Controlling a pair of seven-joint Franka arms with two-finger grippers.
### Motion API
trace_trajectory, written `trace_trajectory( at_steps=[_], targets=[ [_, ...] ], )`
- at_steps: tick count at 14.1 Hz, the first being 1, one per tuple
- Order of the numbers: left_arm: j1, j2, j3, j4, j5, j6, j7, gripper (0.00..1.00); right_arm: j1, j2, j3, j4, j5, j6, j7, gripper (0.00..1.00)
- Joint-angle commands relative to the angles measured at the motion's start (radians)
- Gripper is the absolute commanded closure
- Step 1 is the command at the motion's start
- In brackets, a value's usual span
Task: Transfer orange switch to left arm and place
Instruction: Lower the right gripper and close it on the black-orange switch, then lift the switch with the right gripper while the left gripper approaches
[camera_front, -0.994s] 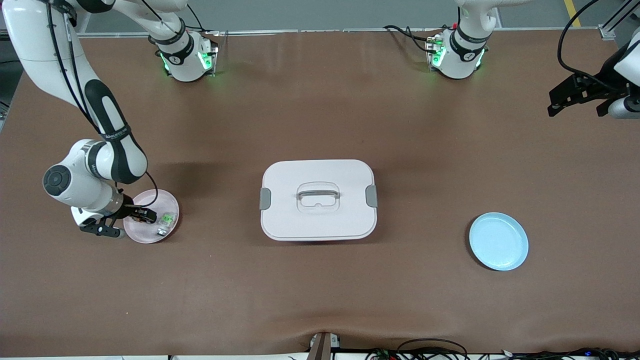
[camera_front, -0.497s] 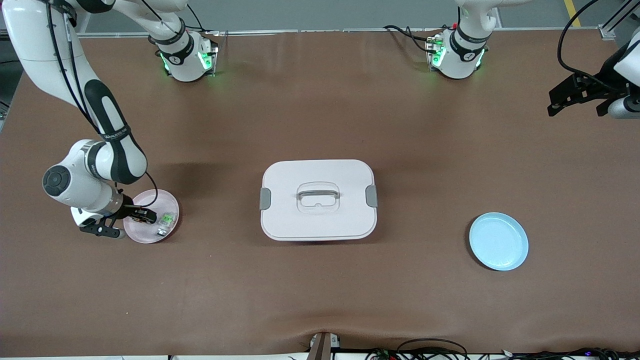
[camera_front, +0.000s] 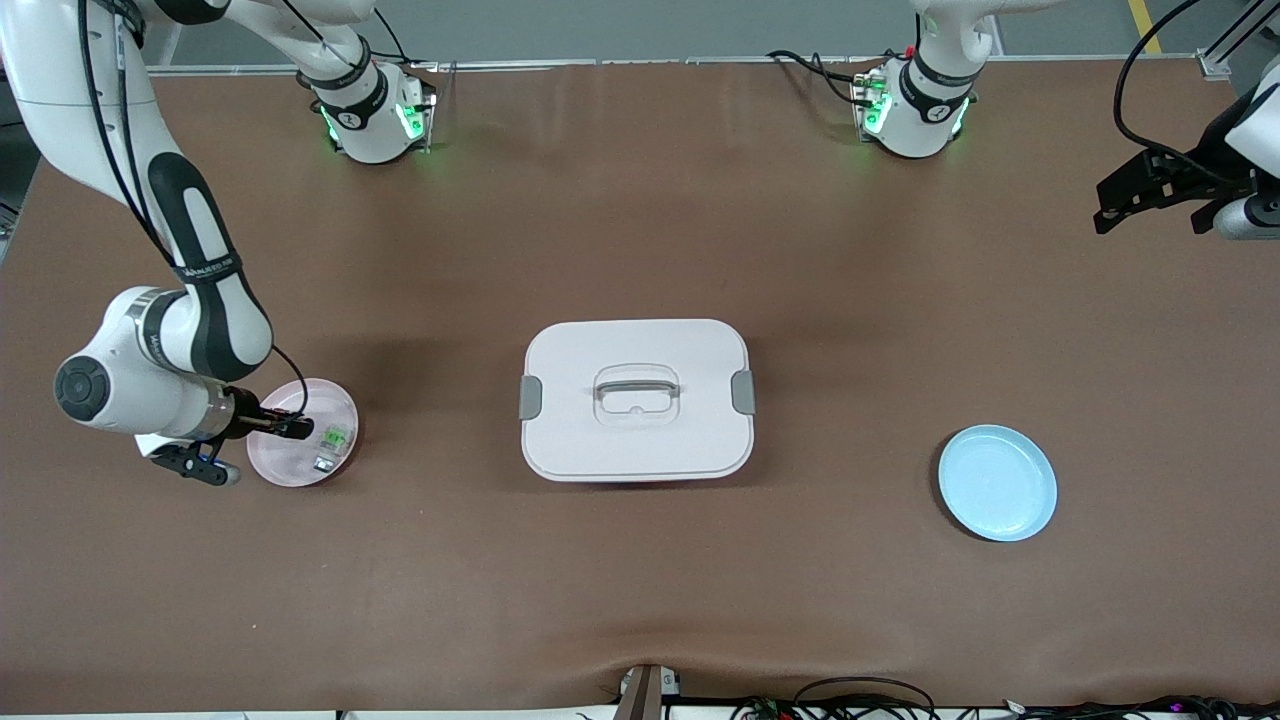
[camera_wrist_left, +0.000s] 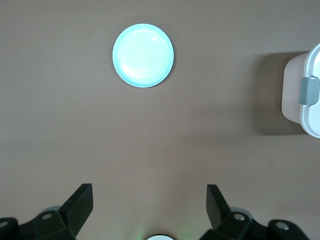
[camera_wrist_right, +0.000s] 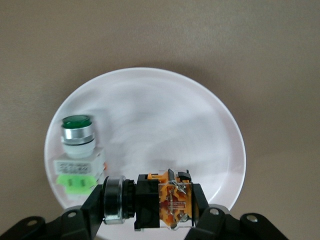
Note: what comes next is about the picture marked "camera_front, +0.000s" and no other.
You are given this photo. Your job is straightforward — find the white lidded storage box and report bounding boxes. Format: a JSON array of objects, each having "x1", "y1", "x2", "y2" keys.
[{"x1": 518, "y1": 318, "x2": 758, "y2": 484}]

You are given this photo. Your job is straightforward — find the pink round plate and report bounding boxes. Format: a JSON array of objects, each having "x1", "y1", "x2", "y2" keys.
[{"x1": 246, "y1": 378, "x2": 360, "y2": 489}]

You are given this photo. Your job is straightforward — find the light blue round plate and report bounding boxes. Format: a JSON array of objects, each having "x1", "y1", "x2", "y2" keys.
[{"x1": 937, "y1": 424, "x2": 1058, "y2": 543}]

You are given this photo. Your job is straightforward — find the brown table cover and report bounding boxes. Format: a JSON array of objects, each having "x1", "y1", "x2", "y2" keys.
[{"x1": 0, "y1": 55, "x2": 1280, "y2": 716}]

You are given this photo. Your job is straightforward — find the green push-button switch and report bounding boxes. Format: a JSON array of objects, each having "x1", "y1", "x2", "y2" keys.
[{"x1": 312, "y1": 423, "x2": 357, "y2": 474}]

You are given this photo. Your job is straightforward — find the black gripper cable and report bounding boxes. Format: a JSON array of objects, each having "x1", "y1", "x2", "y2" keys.
[
  {"x1": 1113, "y1": 0, "x2": 1226, "y2": 181},
  {"x1": 78, "y1": 0, "x2": 309, "y2": 416}
]

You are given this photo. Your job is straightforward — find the grey box handle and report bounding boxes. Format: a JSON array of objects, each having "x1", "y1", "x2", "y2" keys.
[{"x1": 595, "y1": 378, "x2": 681, "y2": 401}]

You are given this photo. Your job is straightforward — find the black arm base cables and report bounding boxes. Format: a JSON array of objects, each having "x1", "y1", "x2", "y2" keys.
[{"x1": 765, "y1": 48, "x2": 873, "y2": 107}]

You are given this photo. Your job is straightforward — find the brown and white bracket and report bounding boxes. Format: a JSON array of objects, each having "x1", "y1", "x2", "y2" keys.
[{"x1": 612, "y1": 662, "x2": 683, "y2": 720}]

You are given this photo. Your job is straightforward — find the metal table edge rail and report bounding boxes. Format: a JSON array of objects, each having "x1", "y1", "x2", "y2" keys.
[{"x1": 150, "y1": 55, "x2": 1206, "y2": 79}]

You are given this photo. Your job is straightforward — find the black cable bundle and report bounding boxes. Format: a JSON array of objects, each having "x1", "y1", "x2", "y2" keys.
[{"x1": 730, "y1": 695, "x2": 1280, "y2": 720}]

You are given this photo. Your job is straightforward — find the black cable loop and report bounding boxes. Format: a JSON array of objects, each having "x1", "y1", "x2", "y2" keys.
[{"x1": 795, "y1": 677, "x2": 938, "y2": 720}]

